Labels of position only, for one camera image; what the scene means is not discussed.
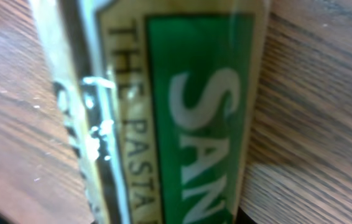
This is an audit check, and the orange spaghetti packet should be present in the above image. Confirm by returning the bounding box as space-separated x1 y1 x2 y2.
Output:
30 0 271 224

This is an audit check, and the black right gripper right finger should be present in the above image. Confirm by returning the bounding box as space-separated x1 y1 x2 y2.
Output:
235 207 257 224

